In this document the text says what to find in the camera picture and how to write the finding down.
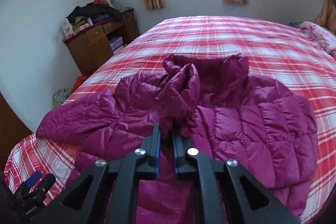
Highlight side window beige curtain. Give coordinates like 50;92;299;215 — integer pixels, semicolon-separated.
315;0;336;34

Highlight books on desk shelf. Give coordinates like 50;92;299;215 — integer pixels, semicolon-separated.
109;37;123;55

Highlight red plaid bed sheet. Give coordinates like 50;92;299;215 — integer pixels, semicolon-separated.
3;15;336;224

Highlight pink floral quilt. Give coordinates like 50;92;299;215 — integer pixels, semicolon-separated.
300;21;336;59

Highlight wooden desk cabinet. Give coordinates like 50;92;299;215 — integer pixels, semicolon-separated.
63;8;140;75

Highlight red plastic bag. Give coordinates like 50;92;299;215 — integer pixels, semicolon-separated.
72;75;90;93

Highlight pile of dark clothes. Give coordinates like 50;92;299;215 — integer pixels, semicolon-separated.
67;3;123;23

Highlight magenta quilted down jacket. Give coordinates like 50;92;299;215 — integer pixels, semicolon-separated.
36;55;317;223

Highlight white gift box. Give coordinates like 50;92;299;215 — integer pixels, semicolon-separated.
61;18;74;37

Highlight grey patterned bag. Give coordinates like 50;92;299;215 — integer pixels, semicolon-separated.
52;89;73;108

